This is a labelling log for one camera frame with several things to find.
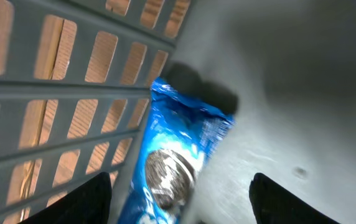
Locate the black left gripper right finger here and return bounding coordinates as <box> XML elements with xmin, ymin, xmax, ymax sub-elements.
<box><xmin>249</xmin><ymin>173</ymin><xmax>338</xmax><ymax>224</ymax></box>

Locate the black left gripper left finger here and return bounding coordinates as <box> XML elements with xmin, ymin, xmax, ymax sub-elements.
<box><xmin>21</xmin><ymin>172</ymin><xmax>112</xmax><ymax>224</ymax></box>

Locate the blue Oreo cookie pack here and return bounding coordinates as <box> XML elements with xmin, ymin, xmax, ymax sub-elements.
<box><xmin>118</xmin><ymin>78</ymin><xmax>234</xmax><ymax>223</ymax></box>

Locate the grey plastic mesh basket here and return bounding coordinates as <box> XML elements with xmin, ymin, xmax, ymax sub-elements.
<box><xmin>0</xmin><ymin>0</ymin><xmax>356</xmax><ymax>223</ymax></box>

